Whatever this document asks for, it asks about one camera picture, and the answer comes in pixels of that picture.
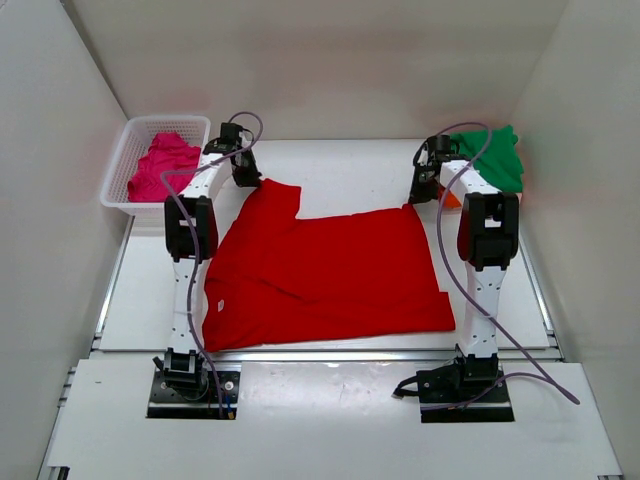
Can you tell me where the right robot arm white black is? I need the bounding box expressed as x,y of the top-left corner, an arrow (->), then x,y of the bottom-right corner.
409,133 -> 519,401

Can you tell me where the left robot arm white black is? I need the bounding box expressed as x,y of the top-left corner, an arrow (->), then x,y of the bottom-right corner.
160,118 -> 262,398

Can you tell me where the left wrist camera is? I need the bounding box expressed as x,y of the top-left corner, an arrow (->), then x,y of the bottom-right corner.
218,122 -> 245,149

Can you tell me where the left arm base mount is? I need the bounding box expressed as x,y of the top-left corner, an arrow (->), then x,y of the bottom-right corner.
146,349 -> 241,420

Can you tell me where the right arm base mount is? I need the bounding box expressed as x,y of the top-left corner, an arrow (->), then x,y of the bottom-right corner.
392,347 -> 515,424

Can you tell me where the white plastic basket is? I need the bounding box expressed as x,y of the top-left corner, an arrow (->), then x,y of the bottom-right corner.
100,115 -> 211,227

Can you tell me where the green folded t-shirt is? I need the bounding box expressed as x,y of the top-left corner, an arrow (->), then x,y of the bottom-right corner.
450,125 -> 524,194

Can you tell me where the orange folded t-shirt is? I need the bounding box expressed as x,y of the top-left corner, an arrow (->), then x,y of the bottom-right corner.
437,185 -> 462,210

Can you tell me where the pink t-shirt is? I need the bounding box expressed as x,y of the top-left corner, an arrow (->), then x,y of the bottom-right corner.
127,132 -> 201,203

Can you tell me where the red t-shirt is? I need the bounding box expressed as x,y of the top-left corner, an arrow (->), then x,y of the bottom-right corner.
202,179 -> 456,352

